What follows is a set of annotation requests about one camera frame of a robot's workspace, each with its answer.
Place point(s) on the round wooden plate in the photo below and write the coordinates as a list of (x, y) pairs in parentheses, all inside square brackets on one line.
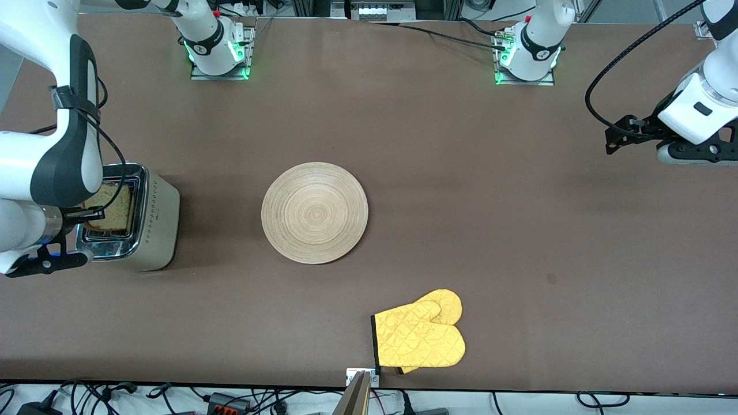
[(328, 230)]

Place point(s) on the silver two-slot toaster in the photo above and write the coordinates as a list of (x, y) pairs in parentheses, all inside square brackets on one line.
[(158, 230)]

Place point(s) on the metal table edge bracket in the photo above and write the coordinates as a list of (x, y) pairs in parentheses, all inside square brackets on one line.
[(353, 376)]

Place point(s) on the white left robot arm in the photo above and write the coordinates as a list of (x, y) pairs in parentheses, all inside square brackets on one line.
[(539, 34)]

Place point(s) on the black power adapter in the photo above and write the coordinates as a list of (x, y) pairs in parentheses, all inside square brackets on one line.
[(37, 409)]

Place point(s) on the aluminium profile post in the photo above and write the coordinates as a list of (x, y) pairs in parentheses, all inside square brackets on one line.
[(353, 400)]

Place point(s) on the yellow quilted oven mitt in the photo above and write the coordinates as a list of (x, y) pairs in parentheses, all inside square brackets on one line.
[(415, 340)]

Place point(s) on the black box with orange connectors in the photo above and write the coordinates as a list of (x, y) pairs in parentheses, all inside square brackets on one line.
[(228, 402)]

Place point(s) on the white power strip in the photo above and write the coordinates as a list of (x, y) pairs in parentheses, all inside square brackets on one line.
[(375, 11)]

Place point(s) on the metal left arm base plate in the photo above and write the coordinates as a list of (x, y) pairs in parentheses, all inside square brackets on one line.
[(524, 83)]

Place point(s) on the metal table corner bracket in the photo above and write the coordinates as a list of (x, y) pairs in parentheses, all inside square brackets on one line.
[(704, 30)]

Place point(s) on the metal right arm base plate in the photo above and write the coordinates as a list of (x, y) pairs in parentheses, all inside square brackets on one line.
[(250, 55)]

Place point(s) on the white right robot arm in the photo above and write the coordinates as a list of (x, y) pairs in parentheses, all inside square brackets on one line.
[(34, 167)]

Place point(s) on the brown bread slice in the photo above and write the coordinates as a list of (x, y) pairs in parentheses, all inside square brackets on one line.
[(112, 207)]

